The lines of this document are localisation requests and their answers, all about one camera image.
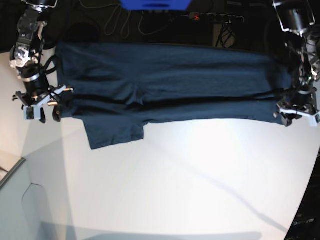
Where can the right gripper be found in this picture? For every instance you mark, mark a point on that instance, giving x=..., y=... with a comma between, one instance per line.
x=51, y=97

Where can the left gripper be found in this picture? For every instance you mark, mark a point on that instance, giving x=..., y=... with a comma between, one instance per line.
x=295, y=105

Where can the dark blue t-shirt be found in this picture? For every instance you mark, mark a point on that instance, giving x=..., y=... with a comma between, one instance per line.
x=119, y=88

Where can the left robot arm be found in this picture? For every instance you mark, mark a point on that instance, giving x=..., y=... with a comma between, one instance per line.
x=297, y=21

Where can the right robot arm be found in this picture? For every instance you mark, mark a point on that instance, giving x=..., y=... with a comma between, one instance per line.
x=25, y=58

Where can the white storage bin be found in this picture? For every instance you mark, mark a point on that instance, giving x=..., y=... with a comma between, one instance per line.
x=34, y=201

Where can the black power strip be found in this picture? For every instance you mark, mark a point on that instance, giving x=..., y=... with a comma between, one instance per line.
x=216, y=18

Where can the blue box overhead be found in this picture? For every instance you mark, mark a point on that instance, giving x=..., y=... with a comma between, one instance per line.
x=154, y=5

